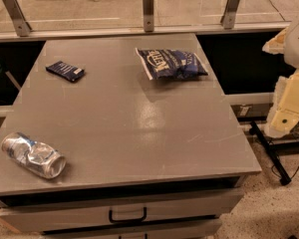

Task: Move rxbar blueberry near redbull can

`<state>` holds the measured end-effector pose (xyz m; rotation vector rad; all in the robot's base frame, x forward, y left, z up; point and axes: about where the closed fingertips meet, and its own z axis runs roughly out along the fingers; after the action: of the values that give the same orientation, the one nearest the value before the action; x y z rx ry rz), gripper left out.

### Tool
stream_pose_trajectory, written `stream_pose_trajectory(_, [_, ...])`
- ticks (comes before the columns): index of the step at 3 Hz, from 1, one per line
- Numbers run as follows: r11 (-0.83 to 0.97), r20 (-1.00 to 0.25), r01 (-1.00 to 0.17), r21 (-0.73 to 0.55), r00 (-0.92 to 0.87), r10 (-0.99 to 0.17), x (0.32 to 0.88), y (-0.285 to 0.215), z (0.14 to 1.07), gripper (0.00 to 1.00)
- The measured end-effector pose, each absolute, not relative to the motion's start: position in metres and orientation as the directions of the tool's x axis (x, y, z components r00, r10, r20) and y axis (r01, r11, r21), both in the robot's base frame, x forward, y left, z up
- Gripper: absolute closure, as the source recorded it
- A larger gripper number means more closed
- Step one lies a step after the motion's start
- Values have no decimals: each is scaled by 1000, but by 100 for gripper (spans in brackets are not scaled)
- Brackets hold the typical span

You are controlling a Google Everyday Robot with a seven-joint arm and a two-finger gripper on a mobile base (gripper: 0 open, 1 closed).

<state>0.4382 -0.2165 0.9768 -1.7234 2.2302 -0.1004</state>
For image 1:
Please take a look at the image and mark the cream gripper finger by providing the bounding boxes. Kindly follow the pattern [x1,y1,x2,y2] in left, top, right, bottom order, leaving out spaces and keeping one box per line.
[264,70,299,138]

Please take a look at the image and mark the blue rxbar blueberry wrapper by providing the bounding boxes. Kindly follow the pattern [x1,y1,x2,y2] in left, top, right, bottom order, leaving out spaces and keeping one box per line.
[46,61,85,83]

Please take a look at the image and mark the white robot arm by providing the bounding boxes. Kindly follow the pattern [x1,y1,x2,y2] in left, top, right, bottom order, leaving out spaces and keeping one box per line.
[262,16,299,138]

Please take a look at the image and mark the crushed silver redbull can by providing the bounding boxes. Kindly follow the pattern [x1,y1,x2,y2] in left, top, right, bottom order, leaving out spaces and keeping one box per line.
[1,132,66,179]

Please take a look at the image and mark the black metal floor stand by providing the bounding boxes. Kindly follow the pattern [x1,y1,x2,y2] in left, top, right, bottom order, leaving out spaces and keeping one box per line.
[249,121,291,185]

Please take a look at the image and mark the blue chip bag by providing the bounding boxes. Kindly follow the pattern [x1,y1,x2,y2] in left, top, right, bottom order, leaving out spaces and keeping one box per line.
[136,49,208,80]

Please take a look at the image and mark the grey drawer cabinet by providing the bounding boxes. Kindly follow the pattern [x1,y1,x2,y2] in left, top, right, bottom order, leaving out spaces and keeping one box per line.
[0,34,260,239]

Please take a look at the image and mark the black floor cable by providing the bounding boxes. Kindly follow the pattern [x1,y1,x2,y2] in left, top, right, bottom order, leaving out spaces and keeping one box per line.
[270,162,299,181]

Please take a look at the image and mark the right metal railing bracket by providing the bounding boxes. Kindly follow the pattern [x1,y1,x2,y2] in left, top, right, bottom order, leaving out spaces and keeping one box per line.
[220,0,240,29]

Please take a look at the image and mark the metal railing bracket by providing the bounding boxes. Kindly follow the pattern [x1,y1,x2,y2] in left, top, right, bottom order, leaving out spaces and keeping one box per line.
[143,0,154,32]
[220,0,240,29]
[2,0,32,37]

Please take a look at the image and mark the middle metal railing bracket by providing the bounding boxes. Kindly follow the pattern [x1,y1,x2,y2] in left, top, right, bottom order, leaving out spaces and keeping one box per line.
[143,0,154,32]

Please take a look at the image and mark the black lower drawer handle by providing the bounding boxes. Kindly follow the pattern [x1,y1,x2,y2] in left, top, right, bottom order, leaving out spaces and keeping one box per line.
[118,233,148,239]

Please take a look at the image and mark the black drawer handle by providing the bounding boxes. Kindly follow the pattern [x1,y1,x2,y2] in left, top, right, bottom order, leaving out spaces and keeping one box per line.
[108,207,148,224]
[118,233,148,239]

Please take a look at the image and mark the black upper drawer handle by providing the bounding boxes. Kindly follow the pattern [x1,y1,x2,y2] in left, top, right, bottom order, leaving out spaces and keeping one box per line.
[108,207,148,224]

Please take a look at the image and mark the left metal railing bracket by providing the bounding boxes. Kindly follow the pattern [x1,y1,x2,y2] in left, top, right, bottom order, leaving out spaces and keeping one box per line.
[2,0,32,37]

